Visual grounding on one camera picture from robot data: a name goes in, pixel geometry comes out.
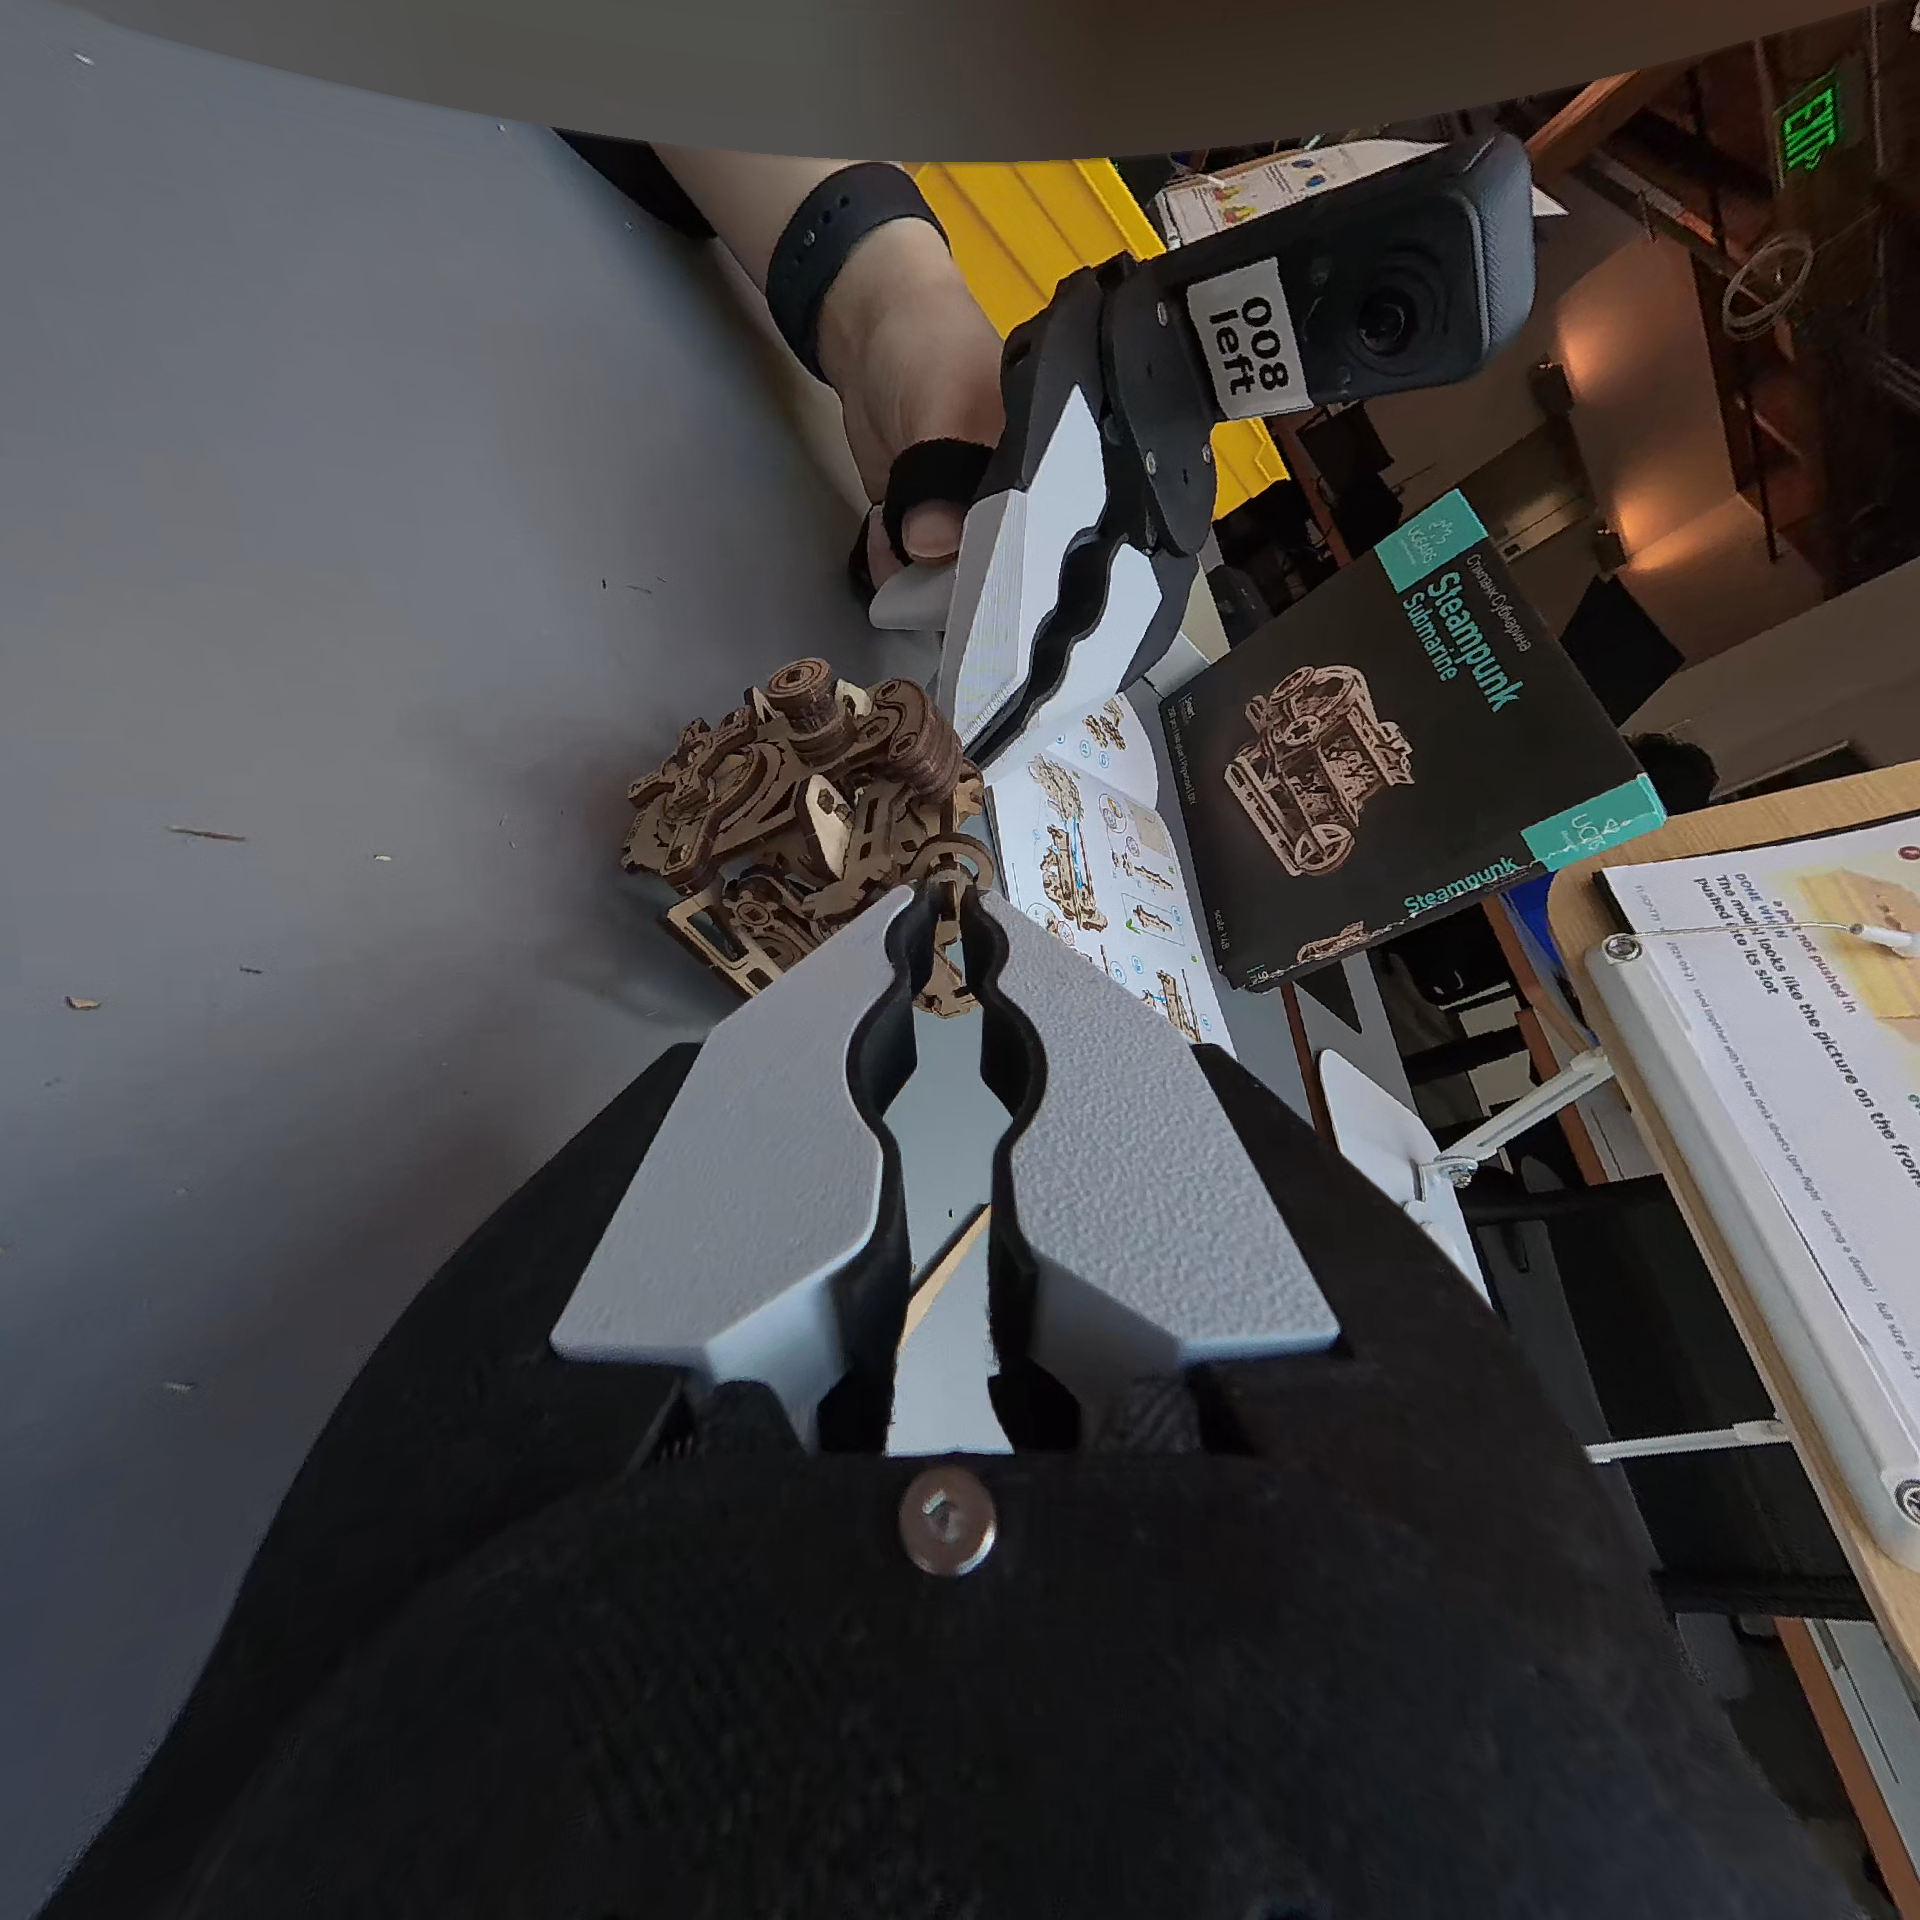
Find white stand base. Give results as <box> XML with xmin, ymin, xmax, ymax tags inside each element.
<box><xmin>1317</xmin><ymin>1046</ymin><xmax>1619</xmax><ymax>1296</ymax></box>

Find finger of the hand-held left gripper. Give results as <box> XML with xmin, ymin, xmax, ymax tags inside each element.
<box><xmin>933</xmin><ymin>392</ymin><xmax>1116</xmax><ymax>758</ymax></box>
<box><xmin>976</xmin><ymin>528</ymin><xmax>1197</xmax><ymax>753</ymax></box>

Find black wristband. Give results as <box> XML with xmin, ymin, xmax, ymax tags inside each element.
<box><xmin>765</xmin><ymin>163</ymin><xmax>952</xmax><ymax>385</ymax></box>

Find white cable tie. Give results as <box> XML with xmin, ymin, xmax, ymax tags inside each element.
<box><xmin>1582</xmin><ymin>1417</ymin><xmax>1790</xmax><ymax>1465</ymax></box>

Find yellow plastic bin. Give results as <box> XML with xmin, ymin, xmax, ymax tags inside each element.
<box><xmin>901</xmin><ymin>157</ymin><xmax>1277</xmax><ymax>520</ymax></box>

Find person's left hand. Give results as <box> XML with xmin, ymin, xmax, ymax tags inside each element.
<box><xmin>838</xmin><ymin>246</ymin><xmax>1007</xmax><ymax>568</ymax></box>

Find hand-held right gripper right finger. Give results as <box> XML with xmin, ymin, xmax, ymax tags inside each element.
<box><xmin>960</xmin><ymin>886</ymin><xmax>1342</xmax><ymax>1457</ymax></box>

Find white printed instruction sheet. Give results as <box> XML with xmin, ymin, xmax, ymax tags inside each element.
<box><xmin>1597</xmin><ymin>816</ymin><xmax>1920</xmax><ymax>1443</ymax></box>

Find light wooden board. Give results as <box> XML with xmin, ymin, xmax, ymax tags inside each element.
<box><xmin>1546</xmin><ymin>765</ymin><xmax>1920</xmax><ymax>1653</ymax></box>

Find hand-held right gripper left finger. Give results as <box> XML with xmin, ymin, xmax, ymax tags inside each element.
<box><xmin>550</xmin><ymin>885</ymin><xmax>922</xmax><ymax>1457</ymax></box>

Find printed paper sheet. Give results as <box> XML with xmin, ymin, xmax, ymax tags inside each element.
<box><xmin>1152</xmin><ymin>139</ymin><xmax>1448</xmax><ymax>249</ymax></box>

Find person's left forearm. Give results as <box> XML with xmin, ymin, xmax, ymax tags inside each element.
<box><xmin>652</xmin><ymin>145</ymin><xmax>840</xmax><ymax>249</ymax></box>

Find illustrated instruction booklet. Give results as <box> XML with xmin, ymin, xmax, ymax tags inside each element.
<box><xmin>983</xmin><ymin>693</ymin><xmax>1238</xmax><ymax>1052</ymax></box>

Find green exit sign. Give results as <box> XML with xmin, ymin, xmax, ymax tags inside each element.
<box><xmin>1770</xmin><ymin>53</ymin><xmax>1877</xmax><ymax>190</ymax></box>

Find black model kit box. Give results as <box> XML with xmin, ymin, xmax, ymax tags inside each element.
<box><xmin>1158</xmin><ymin>486</ymin><xmax>1667</xmax><ymax>995</ymax></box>

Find wooden mechanical model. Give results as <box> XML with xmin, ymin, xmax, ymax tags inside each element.
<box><xmin>621</xmin><ymin>657</ymin><xmax>999</xmax><ymax>1021</ymax></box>

